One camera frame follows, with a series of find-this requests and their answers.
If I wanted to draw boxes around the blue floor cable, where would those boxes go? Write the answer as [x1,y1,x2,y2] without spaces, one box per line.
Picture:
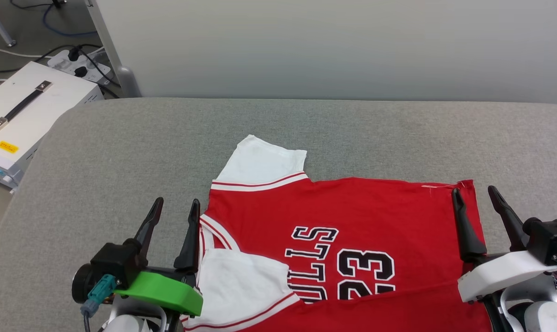
[42,4,99,38]

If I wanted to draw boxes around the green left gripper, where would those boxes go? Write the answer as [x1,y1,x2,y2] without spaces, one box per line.
[114,197,204,317]

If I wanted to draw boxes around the black floor cable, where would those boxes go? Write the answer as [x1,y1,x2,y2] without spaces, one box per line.
[0,43,104,75]

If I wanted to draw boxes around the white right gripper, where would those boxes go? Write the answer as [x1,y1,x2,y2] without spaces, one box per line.
[451,185,557,304]

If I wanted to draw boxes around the grey metal table leg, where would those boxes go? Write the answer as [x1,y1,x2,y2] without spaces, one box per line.
[0,0,17,48]

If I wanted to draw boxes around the grey metal partition post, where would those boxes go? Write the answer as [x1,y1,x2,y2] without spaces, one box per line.
[85,0,143,99]

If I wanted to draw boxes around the black strap handle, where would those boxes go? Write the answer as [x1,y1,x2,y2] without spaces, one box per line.
[0,81,53,133]

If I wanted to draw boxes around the white equipment box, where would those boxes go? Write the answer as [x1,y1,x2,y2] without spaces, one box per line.
[0,61,105,190]

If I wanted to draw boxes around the white floor cable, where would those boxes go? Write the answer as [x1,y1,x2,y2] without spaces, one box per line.
[0,43,54,60]

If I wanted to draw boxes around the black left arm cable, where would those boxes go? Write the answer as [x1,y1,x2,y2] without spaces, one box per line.
[80,274,118,332]

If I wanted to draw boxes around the red and white basketball jersey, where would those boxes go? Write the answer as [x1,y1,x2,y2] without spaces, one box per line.
[180,135,494,332]

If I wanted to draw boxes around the white power strip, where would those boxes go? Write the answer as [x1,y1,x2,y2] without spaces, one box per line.
[47,48,114,86]

